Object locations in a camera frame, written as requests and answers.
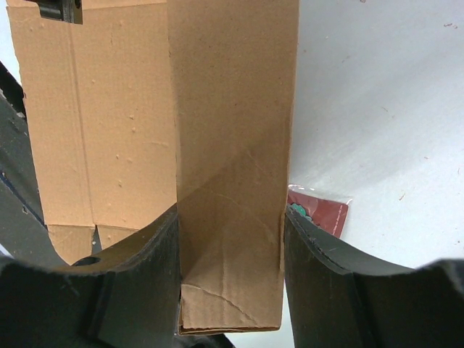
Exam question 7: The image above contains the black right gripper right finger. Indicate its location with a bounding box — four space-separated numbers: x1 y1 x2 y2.
284 208 463 347

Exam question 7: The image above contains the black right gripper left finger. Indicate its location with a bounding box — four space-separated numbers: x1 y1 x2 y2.
1 208 180 347

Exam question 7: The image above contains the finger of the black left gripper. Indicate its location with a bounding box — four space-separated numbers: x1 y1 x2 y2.
29 0 83 25

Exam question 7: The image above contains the small red packet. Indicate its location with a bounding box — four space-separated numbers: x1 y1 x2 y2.
287 183 352 239

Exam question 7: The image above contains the brown cardboard paper box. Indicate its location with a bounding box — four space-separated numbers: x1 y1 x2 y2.
7 1 299 334

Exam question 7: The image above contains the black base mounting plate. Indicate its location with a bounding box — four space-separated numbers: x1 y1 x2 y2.
1 65 65 268

